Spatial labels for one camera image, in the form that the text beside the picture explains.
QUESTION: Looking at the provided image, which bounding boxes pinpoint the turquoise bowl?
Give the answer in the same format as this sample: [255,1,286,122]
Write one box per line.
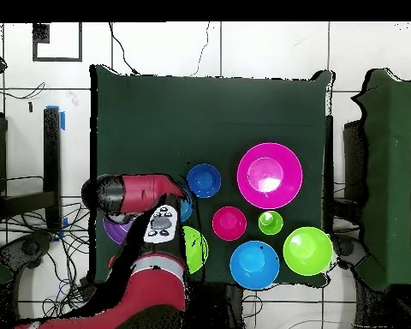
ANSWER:
[178,186,195,224]

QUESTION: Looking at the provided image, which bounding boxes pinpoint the blue large bowl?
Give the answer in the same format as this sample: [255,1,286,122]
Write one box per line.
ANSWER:
[229,240,281,291]

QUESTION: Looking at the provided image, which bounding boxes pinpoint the tangled floor cables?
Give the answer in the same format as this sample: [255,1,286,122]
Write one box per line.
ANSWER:
[0,201,92,320]

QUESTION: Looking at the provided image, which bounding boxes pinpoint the black stand base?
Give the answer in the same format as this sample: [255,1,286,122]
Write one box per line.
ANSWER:
[0,232,52,270]
[331,232,367,270]

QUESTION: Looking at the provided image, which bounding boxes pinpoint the dark green table cloth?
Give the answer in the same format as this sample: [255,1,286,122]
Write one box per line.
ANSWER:
[89,64,335,287]

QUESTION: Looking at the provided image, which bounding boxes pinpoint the lime green small cup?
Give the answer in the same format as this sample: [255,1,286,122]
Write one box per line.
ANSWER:
[258,209,284,236]

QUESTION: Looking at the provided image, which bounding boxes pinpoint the lime green large bowl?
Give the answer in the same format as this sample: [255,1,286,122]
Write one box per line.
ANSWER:
[182,225,210,275]
[283,226,335,277]

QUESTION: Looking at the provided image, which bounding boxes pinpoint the blue tape strip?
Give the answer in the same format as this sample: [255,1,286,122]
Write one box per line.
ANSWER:
[45,105,67,131]

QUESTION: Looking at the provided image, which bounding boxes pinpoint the purple shallow bowl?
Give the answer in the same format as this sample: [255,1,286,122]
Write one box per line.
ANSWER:
[102,215,135,246]

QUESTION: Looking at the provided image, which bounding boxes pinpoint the red small bowl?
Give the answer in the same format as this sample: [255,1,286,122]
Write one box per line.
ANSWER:
[211,206,247,242]

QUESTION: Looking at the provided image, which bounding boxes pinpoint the dark blue small bowl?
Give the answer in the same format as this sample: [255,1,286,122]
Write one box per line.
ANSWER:
[186,163,223,199]

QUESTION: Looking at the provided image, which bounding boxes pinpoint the black square floor frame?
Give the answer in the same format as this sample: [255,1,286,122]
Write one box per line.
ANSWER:
[32,21,83,63]

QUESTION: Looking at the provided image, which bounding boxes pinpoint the black post stand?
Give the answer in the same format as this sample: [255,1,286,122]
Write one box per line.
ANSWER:
[0,107,63,230]

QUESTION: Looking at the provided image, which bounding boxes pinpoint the thin black floor cable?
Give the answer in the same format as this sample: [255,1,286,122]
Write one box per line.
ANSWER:
[190,21,211,77]
[108,21,140,75]

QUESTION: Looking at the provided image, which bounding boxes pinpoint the pink large bowl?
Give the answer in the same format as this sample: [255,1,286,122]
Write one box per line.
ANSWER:
[236,142,304,210]

